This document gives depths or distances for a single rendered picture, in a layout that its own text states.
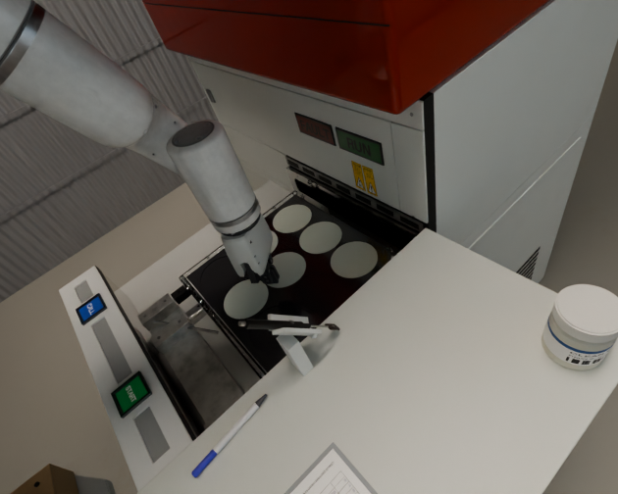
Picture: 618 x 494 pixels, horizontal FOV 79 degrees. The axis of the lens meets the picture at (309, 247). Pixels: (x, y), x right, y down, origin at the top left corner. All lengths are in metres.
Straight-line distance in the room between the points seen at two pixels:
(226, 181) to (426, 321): 0.37
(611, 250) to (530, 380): 1.54
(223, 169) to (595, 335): 0.49
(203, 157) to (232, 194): 0.07
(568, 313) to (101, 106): 0.57
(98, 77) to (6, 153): 2.37
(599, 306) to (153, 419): 0.64
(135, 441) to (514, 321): 0.60
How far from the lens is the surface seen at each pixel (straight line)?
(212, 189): 0.55
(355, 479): 0.55
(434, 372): 0.58
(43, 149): 2.83
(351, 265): 0.79
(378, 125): 0.67
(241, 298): 0.82
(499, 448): 0.56
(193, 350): 0.83
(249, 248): 0.62
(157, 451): 0.68
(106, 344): 0.85
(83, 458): 2.09
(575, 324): 0.53
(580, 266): 2.00
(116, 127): 0.49
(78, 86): 0.47
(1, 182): 2.88
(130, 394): 0.74
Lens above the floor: 1.50
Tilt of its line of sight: 45 degrees down
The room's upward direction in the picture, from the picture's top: 21 degrees counter-clockwise
